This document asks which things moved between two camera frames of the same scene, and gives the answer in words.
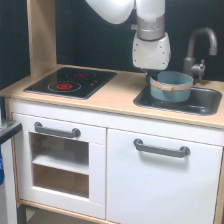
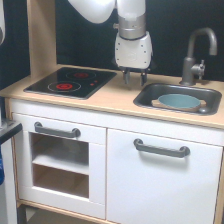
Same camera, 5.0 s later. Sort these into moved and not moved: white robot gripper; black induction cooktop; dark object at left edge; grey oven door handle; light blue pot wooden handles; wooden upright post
Moved: light blue pot wooden handles; white robot gripper
Not moved: grey oven door handle; wooden upright post; dark object at left edge; black induction cooktop
